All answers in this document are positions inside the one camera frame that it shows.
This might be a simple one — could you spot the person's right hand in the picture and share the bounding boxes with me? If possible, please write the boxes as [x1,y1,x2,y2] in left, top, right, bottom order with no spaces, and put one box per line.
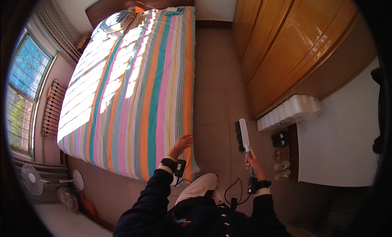
[244,146,267,182]

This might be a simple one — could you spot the person's left hand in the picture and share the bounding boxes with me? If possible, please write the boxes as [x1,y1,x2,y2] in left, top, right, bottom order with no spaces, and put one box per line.
[167,134,195,161]

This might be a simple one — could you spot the white brush with black bristles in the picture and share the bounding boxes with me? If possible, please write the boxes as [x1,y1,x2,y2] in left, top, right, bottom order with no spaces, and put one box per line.
[235,118,256,178]

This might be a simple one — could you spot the black wrist band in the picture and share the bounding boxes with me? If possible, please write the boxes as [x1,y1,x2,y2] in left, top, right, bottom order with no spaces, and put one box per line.
[160,157,187,178]
[247,176,272,195]

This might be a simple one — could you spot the person's legs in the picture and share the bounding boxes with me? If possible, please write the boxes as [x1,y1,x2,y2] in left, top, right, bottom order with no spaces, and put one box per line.
[175,173,225,206]

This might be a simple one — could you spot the pack of white paper rolls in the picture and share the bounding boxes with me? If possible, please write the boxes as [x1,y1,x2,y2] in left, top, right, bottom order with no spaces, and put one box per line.
[257,94,322,132]

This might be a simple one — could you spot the striped colourful bed cover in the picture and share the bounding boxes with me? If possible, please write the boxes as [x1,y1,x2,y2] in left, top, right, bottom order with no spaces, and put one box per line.
[57,6,200,181]

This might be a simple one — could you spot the person's body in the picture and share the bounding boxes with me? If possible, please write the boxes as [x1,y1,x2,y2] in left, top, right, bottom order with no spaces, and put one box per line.
[113,188,292,237]

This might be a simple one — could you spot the orange bag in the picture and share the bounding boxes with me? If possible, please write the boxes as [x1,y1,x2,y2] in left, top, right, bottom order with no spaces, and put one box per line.
[80,192,99,220]

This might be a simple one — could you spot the glossy wooden wardrobe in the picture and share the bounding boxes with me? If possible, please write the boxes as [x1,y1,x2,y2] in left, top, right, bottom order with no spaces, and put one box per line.
[232,0,378,120]

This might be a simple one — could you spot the teal cloth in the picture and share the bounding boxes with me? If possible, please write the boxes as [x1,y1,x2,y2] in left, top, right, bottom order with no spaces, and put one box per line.
[165,7,184,17]

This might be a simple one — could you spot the patterned bag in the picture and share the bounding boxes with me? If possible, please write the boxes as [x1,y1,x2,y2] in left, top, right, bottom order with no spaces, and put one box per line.
[57,186,80,213]

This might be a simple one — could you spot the folded white grey quilt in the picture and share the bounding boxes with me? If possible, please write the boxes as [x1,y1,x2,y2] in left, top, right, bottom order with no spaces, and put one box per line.
[91,10,137,39]

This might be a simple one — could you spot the wooden nightstand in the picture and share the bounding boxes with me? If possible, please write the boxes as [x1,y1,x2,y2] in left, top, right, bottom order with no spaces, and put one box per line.
[76,32,92,53]

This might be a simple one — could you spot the white table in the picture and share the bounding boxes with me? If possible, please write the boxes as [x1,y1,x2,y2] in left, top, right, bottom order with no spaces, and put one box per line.
[33,203,114,237]

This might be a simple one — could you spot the dark wooden headboard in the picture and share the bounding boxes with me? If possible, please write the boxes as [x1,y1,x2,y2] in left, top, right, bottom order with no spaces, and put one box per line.
[85,0,195,29]

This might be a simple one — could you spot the white standing fan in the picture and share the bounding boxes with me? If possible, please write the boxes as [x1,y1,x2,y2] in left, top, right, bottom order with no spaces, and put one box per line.
[21,164,85,196]

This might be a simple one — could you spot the dotted grey curtain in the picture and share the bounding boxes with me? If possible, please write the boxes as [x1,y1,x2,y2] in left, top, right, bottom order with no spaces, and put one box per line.
[32,0,82,67]

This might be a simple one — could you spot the black cable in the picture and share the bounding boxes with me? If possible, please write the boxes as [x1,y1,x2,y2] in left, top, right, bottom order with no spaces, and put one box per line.
[174,177,193,187]
[224,177,252,206]

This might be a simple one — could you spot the window with metal frame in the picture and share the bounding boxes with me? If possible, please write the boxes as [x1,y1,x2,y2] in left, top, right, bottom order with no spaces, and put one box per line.
[6,31,57,157]

